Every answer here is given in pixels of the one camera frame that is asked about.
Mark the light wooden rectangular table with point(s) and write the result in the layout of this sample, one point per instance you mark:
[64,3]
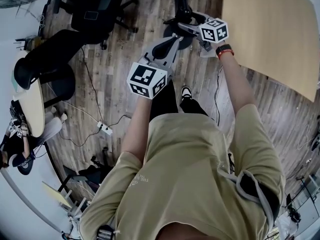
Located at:
[270,34]

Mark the black tripod stand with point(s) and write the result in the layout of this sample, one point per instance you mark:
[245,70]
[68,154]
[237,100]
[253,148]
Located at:
[185,44]

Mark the green notebook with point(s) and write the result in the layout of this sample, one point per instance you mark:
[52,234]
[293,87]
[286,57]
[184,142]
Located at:
[16,82]

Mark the white power strip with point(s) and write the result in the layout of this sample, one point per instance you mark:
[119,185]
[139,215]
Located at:
[105,128]

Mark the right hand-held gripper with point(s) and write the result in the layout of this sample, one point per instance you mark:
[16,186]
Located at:
[213,31]

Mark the round beige table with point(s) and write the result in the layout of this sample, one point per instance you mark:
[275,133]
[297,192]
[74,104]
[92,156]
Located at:
[33,104]

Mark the person's right forearm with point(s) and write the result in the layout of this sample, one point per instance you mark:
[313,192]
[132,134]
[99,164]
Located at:
[237,84]

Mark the yellow board on stand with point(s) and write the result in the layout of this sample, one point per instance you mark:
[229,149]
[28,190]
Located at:
[56,196]

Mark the black wristwatch with red trim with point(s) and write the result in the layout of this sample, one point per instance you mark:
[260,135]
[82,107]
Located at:
[224,51]

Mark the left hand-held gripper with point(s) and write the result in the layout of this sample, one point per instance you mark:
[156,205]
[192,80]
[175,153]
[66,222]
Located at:
[146,80]

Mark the black trousers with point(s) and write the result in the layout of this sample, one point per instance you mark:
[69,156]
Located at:
[165,101]

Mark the black and white shoe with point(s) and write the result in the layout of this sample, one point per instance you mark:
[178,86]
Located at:
[186,92]

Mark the black chair with headrest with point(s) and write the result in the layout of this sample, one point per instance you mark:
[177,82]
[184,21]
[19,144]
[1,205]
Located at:
[50,56]

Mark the black office chair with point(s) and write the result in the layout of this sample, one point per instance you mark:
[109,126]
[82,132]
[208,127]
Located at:
[100,11]

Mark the person's left forearm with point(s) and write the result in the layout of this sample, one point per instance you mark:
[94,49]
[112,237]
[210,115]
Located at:
[136,129]

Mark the olive t-shirt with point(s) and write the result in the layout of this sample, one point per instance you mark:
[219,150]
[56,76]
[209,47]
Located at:
[187,179]

